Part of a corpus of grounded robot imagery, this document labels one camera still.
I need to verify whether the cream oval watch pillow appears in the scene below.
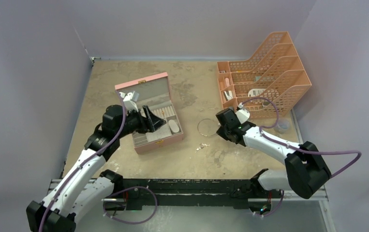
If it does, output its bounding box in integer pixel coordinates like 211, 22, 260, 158
168, 119, 180, 134

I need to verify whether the white label card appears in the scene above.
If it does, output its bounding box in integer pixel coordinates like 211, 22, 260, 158
248, 88, 266, 98

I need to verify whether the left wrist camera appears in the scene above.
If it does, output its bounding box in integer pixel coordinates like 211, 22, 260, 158
119, 91, 139, 112

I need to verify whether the pink jewelry box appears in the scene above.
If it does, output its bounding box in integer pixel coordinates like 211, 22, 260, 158
115, 72, 184, 154

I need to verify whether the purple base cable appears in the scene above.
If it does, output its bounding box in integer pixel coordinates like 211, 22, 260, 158
252, 190, 283, 218
103, 187, 158, 225

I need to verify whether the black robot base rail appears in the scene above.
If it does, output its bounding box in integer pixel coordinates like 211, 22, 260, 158
100, 170, 282, 212

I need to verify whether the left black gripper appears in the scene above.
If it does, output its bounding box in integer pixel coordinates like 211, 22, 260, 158
117, 105, 165, 138

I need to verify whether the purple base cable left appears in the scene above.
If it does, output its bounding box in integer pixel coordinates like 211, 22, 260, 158
103, 187, 158, 225

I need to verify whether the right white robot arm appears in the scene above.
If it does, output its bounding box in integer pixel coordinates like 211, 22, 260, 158
216, 108, 332, 199

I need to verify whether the clear plastic cup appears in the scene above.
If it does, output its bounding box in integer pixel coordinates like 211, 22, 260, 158
274, 118, 291, 134

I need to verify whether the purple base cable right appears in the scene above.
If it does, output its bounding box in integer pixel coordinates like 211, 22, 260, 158
252, 190, 283, 218

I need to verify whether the orange mesh file organizer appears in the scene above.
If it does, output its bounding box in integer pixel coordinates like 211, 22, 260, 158
217, 31, 312, 119

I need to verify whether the silver bangle bracelet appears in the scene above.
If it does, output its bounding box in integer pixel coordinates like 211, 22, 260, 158
197, 118, 220, 138

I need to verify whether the white stapler in organizer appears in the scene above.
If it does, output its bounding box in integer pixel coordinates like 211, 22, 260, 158
223, 90, 233, 101

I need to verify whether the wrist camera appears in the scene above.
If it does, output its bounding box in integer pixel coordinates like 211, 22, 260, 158
119, 91, 139, 112
235, 103, 250, 124

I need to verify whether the rhinestone earring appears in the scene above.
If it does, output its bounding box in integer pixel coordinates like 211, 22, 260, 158
196, 144, 209, 152

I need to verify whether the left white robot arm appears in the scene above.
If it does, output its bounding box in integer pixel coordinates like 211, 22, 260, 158
26, 105, 166, 232

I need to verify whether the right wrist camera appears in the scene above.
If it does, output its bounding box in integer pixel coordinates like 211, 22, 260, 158
235, 103, 250, 124

